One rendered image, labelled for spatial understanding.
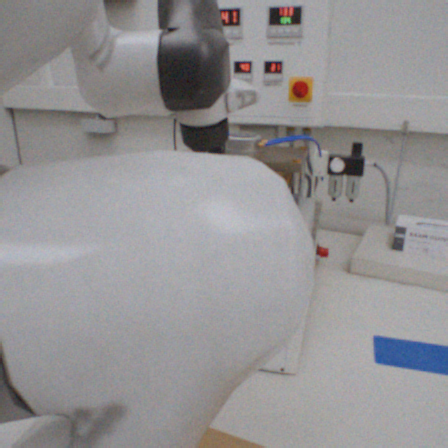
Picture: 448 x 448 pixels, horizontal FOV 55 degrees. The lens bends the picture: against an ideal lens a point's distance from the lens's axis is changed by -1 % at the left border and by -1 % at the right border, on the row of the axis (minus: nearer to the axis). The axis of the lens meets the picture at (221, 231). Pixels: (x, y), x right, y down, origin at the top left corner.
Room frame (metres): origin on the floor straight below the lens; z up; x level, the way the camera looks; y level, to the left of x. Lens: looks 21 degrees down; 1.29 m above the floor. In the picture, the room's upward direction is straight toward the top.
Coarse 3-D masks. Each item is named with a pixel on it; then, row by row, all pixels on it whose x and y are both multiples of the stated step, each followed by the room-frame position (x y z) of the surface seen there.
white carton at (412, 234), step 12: (408, 216) 1.22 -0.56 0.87; (396, 228) 1.13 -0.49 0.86; (408, 228) 1.12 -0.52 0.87; (420, 228) 1.12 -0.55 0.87; (432, 228) 1.13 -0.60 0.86; (444, 228) 1.12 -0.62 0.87; (396, 240) 1.13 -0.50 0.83; (408, 240) 1.11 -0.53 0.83; (420, 240) 1.10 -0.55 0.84; (432, 240) 1.09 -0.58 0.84; (444, 240) 1.07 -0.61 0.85; (408, 252) 1.11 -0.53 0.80; (420, 252) 1.10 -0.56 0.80; (432, 252) 1.08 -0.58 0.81; (444, 252) 1.07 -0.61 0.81
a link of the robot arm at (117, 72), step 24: (96, 24) 0.50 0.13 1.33; (72, 48) 0.51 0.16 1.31; (96, 48) 0.51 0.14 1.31; (120, 48) 0.53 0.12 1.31; (144, 48) 0.52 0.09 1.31; (96, 72) 0.52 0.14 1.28; (120, 72) 0.52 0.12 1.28; (144, 72) 0.52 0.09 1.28; (96, 96) 0.53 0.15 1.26; (120, 96) 0.53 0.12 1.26; (144, 96) 0.52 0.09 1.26
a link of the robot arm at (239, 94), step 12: (240, 84) 0.68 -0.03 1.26; (228, 96) 0.64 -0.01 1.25; (240, 96) 0.66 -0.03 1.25; (252, 96) 0.67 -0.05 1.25; (216, 108) 0.63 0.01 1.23; (228, 108) 0.64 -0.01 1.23; (240, 108) 0.66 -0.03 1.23; (180, 120) 0.64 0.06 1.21; (192, 120) 0.63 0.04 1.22; (204, 120) 0.63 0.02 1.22; (216, 120) 0.63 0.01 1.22
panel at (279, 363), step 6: (288, 348) 0.67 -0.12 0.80; (276, 354) 0.67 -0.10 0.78; (282, 354) 0.66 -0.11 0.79; (288, 354) 0.66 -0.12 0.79; (270, 360) 0.66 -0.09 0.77; (276, 360) 0.66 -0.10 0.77; (282, 360) 0.66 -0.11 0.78; (264, 366) 0.66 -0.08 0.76; (270, 366) 0.66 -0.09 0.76; (276, 366) 0.66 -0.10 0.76; (282, 366) 0.65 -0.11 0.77; (282, 372) 0.65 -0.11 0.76
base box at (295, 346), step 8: (320, 248) 1.11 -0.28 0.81; (320, 256) 1.10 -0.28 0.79; (304, 312) 0.74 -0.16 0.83; (304, 320) 0.77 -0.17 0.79; (296, 336) 0.68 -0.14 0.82; (296, 344) 0.67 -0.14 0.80; (296, 352) 0.66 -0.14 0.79; (288, 360) 0.66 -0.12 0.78; (296, 360) 0.66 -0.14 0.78; (288, 368) 0.65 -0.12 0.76; (296, 368) 0.65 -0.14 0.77
